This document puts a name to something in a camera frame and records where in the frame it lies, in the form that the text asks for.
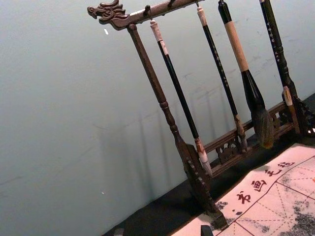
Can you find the dark carved wooden brush rack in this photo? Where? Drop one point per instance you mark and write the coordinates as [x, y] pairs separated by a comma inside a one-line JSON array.
[[150, 73]]

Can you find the thin black brush brown tip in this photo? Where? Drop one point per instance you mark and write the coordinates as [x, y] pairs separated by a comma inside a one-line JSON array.
[[219, 61]]

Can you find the white felt mat red grid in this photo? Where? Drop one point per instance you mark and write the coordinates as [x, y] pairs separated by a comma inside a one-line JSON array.
[[270, 196]]

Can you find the black table cloth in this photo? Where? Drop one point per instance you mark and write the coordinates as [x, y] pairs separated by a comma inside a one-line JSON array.
[[160, 211]]

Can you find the thin black brush cream ferrule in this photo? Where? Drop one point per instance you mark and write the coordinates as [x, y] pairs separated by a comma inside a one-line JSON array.
[[287, 97]]

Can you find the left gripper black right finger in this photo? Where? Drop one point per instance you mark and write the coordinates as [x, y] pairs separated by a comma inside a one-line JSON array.
[[206, 231]]

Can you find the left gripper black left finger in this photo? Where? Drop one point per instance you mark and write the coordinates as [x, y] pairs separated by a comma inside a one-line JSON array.
[[119, 233]]

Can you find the thin black brush white tip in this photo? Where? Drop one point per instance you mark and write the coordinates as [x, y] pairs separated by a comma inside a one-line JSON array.
[[177, 86]]

